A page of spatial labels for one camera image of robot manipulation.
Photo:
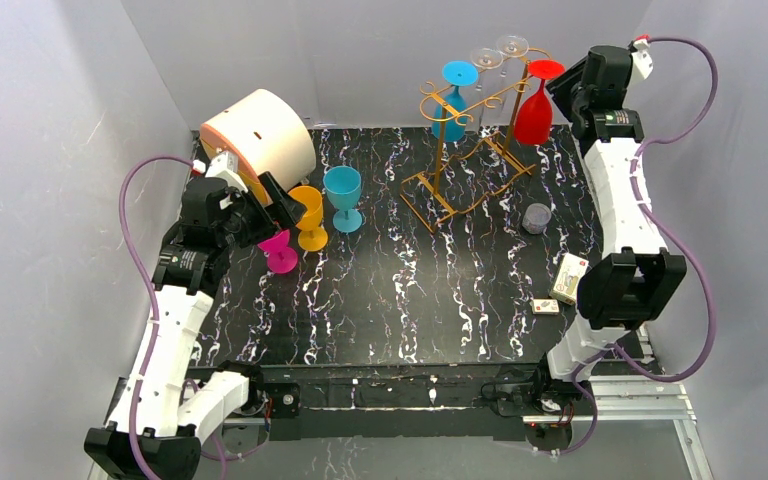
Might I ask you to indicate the clear wine glass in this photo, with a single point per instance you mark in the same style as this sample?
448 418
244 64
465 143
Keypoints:
512 46
486 61

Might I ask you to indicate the round beige box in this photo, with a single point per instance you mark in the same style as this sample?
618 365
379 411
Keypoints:
266 135

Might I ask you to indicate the small white red box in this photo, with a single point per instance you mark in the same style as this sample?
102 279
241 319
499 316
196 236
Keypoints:
545 306

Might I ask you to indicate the magenta wine glass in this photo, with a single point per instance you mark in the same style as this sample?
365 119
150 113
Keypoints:
280 256

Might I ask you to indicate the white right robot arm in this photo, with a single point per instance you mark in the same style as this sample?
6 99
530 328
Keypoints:
637 275

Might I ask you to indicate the clear wine glass front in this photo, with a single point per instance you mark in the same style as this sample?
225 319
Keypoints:
486 61

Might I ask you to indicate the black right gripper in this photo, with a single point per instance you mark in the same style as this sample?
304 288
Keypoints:
567 84

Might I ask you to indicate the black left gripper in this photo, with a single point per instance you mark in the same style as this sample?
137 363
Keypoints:
268 204

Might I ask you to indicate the orange wine glass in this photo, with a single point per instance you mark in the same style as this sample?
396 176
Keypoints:
312 236

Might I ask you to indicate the long white green box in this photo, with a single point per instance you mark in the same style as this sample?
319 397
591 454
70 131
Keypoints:
571 270

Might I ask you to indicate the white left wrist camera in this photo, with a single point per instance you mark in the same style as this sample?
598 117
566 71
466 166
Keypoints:
224 166

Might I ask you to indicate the gold wine glass rack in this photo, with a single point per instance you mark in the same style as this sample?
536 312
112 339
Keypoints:
423 192

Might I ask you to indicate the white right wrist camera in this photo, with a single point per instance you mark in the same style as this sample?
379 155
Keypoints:
642 63

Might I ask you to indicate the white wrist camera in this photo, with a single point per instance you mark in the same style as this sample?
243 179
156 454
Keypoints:
224 166
642 63

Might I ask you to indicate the clear wine glass rear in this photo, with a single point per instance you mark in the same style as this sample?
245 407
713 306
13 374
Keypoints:
512 46

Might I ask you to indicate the red wine glass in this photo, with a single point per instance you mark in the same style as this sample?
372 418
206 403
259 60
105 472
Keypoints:
534 119

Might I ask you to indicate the blue wine glass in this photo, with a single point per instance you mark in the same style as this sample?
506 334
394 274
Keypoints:
458 74

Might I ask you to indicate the teal wine glass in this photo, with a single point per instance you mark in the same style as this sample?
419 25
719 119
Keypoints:
343 186

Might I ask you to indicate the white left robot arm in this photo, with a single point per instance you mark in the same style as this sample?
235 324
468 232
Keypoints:
152 431

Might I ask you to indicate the small grey glitter jar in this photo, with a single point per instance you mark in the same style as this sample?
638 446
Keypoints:
536 218

